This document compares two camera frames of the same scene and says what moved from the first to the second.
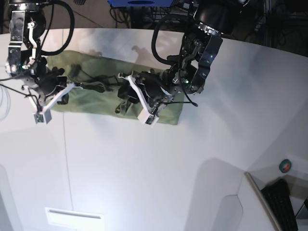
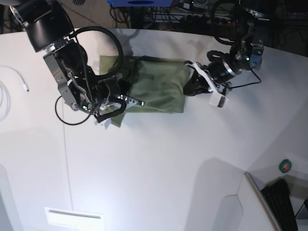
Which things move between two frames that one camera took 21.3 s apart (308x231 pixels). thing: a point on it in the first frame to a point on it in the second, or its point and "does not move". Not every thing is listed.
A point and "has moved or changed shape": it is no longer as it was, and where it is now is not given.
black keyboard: x=277 y=195 does not move
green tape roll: x=285 y=165 does not move
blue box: x=141 y=3 does not move
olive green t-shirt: x=96 y=91 has moved or changed shape
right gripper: x=156 y=87 to x=219 y=71
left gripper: x=52 y=83 to x=108 y=103
